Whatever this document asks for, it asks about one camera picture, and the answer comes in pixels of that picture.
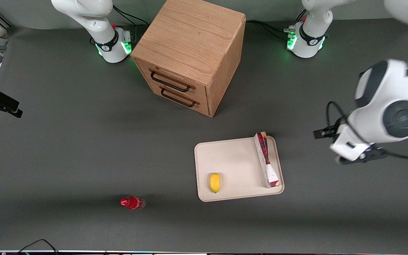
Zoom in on red cookie box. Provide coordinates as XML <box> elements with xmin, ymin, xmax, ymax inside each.
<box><xmin>254</xmin><ymin>132</ymin><xmax>281</xmax><ymax>189</ymax></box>

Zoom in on cream plastic tray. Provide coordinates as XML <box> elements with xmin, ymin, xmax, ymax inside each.
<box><xmin>194</xmin><ymin>136</ymin><xmax>285</xmax><ymax>202</ymax></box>

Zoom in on yellow toy banana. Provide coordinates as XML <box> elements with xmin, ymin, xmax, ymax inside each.
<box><xmin>210</xmin><ymin>172</ymin><xmax>221</xmax><ymax>194</ymax></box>

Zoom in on wooden two-drawer cabinet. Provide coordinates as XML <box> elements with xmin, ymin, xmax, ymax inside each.
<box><xmin>130</xmin><ymin>0</ymin><xmax>247</xmax><ymax>118</ymax></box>

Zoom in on red plastic bottle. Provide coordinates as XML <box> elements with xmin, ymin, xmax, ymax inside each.
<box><xmin>120</xmin><ymin>196</ymin><xmax>146</xmax><ymax>211</ymax></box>

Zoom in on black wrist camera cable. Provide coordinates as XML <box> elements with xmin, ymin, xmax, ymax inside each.
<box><xmin>325</xmin><ymin>101</ymin><xmax>369</xmax><ymax>144</ymax></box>

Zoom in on black left arm base cables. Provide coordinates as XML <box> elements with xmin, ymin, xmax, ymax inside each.
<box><xmin>246</xmin><ymin>19</ymin><xmax>291</xmax><ymax>40</ymax></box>

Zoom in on black arm base cables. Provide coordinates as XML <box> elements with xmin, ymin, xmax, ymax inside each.
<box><xmin>246</xmin><ymin>19</ymin><xmax>291</xmax><ymax>40</ymax></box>
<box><xmin>112</xmin><ymin>4</ymin><xmax>149</xmax><ymax>27</ymax></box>

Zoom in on black drawer handle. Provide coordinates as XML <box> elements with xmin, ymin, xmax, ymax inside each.
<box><xmin>150</xmin><ymin>70</ymin><xmax>192</xmax><ymax>92</ymax></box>
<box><xmin>160</xmin><ymin>88</ymin><xmax>198</xmax><ymax>108</ymax></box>

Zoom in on black right arm base cables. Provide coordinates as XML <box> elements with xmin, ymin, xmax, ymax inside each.
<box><xmin>112</xmin><ymin>4</ymin><xmax>149</xmax><ymax>27</ymax></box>

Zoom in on thin black table-edge cable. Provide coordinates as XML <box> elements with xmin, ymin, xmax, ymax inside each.
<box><xmin>13</xmin><ymin>239</ymin><xmax>60</xmax><ymax>255</ymax></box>

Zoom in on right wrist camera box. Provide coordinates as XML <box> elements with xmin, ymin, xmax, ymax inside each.
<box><xmin>0</xmin><ymin>85</ymin><xmax>23</xmax><ymax>118</ymax></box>

